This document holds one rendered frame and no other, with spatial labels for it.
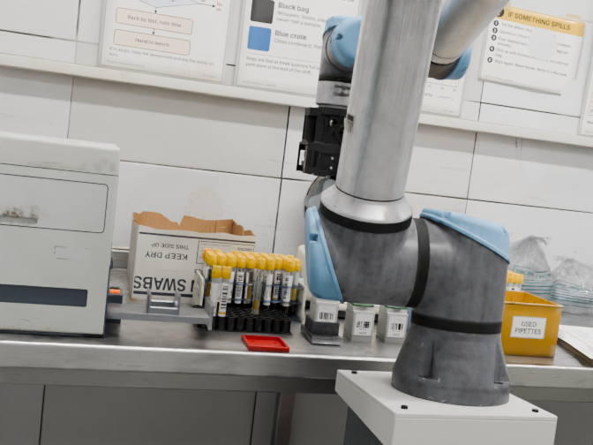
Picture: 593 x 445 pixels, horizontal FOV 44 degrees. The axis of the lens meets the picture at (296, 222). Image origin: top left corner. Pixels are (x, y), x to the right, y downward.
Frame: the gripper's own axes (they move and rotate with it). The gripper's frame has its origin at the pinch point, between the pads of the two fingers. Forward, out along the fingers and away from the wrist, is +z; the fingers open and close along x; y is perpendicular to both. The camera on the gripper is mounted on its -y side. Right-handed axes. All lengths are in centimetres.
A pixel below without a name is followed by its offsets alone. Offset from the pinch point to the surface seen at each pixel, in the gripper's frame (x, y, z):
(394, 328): 0.2, -13.9, 17.8
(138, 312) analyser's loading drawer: 5.9, 32.1, 16.6
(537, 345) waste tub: 3.2, -41.2, 18.4
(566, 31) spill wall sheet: -60, -76, -54
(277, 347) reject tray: 10.2, 9.7, 19.8
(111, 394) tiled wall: -56, 35, 52
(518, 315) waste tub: 3.3, -36.3, 13.0
